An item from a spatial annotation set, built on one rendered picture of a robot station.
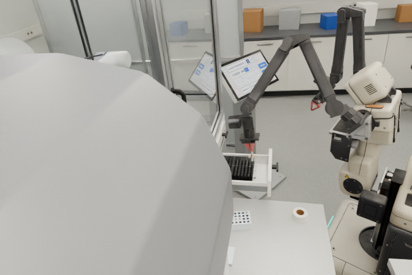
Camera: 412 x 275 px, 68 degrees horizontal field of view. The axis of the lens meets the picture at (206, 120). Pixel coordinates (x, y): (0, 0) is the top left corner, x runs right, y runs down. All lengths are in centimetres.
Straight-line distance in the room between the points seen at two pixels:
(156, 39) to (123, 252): 71
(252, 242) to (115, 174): 116
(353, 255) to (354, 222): 28
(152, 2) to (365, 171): 139
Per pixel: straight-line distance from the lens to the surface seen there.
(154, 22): 96
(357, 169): 186
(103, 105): 51
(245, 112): 155
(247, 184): 162
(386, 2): 524
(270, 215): 163
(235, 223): 154
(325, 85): 156
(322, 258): 150
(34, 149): 42
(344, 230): 230
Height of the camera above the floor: 193
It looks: 28 degrees down
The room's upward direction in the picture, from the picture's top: 6 degrees counter-clockwise
